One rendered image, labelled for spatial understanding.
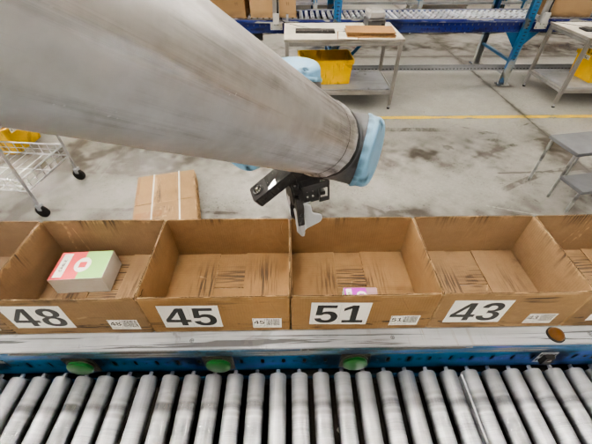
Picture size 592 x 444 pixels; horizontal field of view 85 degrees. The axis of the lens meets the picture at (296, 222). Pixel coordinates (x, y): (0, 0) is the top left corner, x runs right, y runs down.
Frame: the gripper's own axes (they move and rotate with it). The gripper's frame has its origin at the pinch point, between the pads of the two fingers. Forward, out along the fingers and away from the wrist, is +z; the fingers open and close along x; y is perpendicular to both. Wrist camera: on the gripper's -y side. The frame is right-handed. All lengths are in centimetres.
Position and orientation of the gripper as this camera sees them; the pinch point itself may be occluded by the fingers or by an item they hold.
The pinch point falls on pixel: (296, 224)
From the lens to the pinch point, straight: 77.9
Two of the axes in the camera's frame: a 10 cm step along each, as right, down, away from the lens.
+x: -2.9, -6.7, 6.9
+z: 0.7, 7.0, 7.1
